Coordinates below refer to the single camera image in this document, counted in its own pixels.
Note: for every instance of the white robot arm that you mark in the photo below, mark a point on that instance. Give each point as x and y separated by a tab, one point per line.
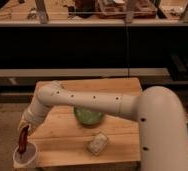
163	131

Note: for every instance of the wooden workbench shelf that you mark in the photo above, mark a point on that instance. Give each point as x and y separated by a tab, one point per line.
93	12

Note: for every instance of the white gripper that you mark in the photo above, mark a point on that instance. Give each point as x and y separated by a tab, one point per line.
28	121

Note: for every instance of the wooden table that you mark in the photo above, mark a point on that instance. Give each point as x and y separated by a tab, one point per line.
62	142

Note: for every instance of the white ceramic cup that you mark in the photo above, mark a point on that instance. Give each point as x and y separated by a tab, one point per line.
27	159

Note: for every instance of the green ceramic bowl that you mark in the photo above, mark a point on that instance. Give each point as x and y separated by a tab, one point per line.
88	117

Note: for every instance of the white wrapped packet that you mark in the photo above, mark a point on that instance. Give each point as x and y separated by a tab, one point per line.
97	144

